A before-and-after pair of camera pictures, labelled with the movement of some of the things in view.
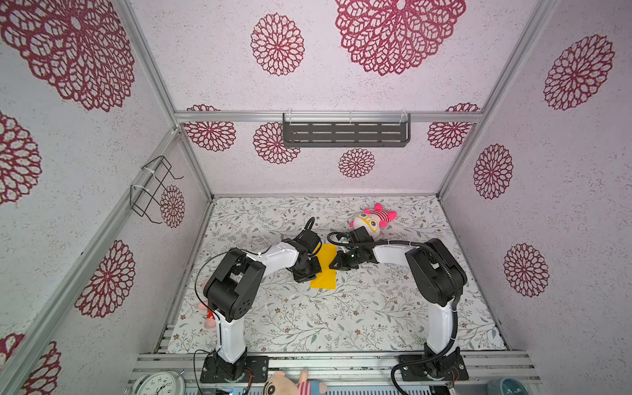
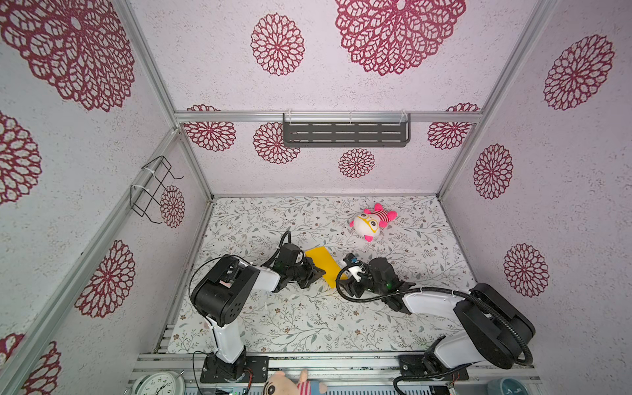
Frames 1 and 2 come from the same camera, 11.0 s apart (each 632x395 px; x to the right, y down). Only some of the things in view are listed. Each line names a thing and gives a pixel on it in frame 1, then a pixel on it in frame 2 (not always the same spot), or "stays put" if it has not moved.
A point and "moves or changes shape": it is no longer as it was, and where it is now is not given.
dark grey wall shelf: x=346 y=134 stays put
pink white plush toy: x=373 y=220 stays put
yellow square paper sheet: x=327 y=279 moves or changes shape
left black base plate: x=257 y=369 stays put
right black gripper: x=341 y=265 -> x=351 y=285
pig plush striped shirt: x=281 y=383 stays put
